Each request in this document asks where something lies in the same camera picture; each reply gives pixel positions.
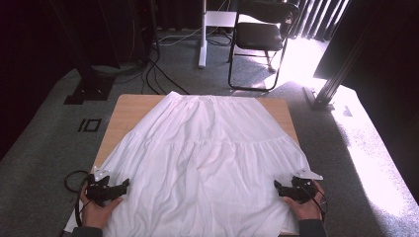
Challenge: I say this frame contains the black floor cables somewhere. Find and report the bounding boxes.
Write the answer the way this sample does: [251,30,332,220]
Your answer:
[140,31,192,97]

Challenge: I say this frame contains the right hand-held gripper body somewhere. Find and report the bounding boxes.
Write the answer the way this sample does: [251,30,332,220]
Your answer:
[286,169,324,204]

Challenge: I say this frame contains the striped curtain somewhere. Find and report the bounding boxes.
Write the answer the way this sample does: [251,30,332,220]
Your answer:
[290,0,351,42]

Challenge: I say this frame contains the person's right hand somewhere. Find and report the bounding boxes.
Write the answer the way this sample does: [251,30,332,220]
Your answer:
[284,181,326,221]

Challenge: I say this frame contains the black folding chair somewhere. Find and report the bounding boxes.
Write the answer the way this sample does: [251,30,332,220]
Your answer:
[227,0,300,93]

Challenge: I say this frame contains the black stand with base plate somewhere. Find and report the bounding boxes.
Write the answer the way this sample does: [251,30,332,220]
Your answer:
[48,0,117,106]

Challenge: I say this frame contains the white skirt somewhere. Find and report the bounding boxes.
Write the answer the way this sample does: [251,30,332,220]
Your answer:
[63,91,312,237]

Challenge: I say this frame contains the black aluminium post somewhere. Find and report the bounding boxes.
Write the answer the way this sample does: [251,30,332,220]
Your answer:
[302,0,389,112]

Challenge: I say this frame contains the person's left hand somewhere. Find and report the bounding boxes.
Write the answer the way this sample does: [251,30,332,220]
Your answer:
[79,184,124,230]

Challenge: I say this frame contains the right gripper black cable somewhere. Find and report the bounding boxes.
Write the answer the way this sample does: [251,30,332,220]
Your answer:
[304,184,329,222]

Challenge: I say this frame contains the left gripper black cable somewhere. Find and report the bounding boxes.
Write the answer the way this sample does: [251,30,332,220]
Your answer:
[74,176,92,228]

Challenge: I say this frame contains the white desk frame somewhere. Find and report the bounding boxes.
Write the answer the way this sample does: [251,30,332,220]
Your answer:
[198,0,239,69]

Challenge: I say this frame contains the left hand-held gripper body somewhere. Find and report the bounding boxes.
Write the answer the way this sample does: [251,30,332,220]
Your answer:
[86,167,115,202]

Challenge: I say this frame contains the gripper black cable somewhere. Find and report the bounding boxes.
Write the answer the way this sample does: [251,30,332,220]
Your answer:
[304,184,329,222]
[74,176,92,228]

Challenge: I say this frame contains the black cable loop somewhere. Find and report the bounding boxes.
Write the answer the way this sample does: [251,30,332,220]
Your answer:
[63,170,90,194]

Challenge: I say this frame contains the white floor cable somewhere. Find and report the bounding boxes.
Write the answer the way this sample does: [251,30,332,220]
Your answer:
[157,27,204,47]

